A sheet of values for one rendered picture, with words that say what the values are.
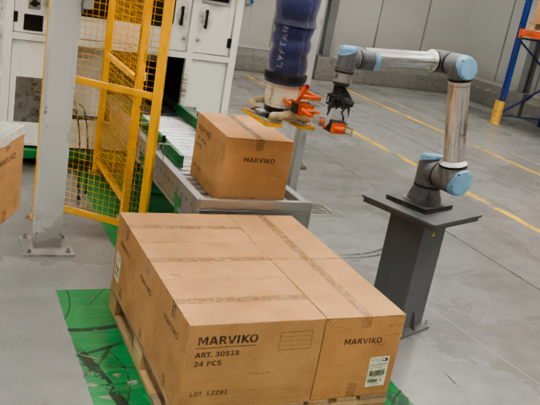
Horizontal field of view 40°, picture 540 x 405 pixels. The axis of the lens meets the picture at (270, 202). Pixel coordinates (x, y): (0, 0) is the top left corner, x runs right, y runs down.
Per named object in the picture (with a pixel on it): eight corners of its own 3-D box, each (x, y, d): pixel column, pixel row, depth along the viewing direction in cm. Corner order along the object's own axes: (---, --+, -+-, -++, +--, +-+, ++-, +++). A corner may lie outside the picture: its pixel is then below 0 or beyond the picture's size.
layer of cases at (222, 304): (111, 282, 391) (119, 211, 379) (279, 278, 433) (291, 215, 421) (175, 415, 289) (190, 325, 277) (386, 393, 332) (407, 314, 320)
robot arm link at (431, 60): (446, 48, 387) (339, 41, 355) (462, 52, 376) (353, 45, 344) (442, 71, 390) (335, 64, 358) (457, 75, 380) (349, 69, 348)
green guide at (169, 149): (113, 108, 602) (114, 97, 599) (125, 108, 606) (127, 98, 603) (167, 167, 466) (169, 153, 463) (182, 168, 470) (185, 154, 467)
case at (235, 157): (190, 172, 466) (198, 111, 454) (248, 175, 482) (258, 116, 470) (217, 205, 414) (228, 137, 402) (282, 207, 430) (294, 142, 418)
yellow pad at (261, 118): (241, 110, 407) (243, 101, 405) (257, 112, 411) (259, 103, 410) (265, 127, 378) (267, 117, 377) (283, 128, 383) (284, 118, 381)
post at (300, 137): (271, 254, 506) (297, 113, 476) (280, 254, 509) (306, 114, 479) (275, 258, 500) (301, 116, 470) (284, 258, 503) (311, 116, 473)
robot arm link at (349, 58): (364, 48, 334) (346, 46, 329) (358, 75, 338) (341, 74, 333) (353, 45, 342) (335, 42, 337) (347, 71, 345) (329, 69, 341)
